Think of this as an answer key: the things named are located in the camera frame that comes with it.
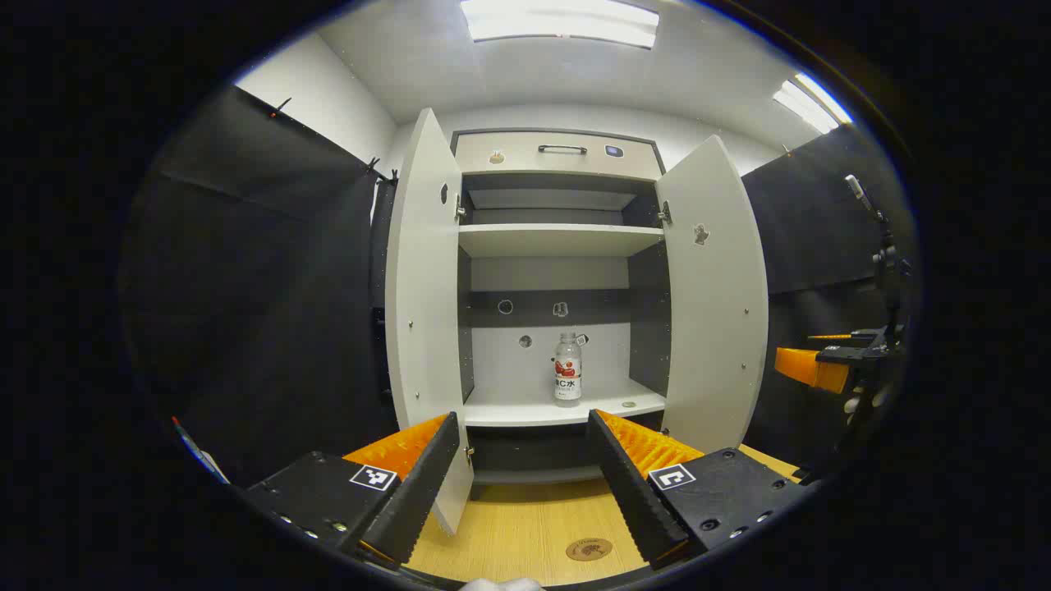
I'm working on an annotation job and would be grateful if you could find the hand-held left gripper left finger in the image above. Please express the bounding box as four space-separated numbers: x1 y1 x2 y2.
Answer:
246 412 462 569

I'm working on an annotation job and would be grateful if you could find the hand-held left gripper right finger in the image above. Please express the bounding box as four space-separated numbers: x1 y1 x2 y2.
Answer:
587 409 814 571

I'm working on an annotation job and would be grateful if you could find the clear plastic bottle red label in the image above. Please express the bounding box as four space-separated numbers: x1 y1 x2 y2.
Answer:
553 332 584 408

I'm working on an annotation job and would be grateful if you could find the cabinet drawer with black handle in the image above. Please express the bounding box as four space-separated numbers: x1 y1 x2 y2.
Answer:
454 131 664 181

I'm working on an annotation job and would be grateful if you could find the light grey cabinet door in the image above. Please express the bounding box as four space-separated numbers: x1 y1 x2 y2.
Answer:
384 107 475 536
654 135 770 454

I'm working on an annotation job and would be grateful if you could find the grey cabinet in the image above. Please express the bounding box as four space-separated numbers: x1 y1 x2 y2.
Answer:
450 127 670 485

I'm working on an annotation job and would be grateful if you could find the ceiling light panel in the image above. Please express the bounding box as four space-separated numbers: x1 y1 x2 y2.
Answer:
460 0 659 48
772 72 855 135

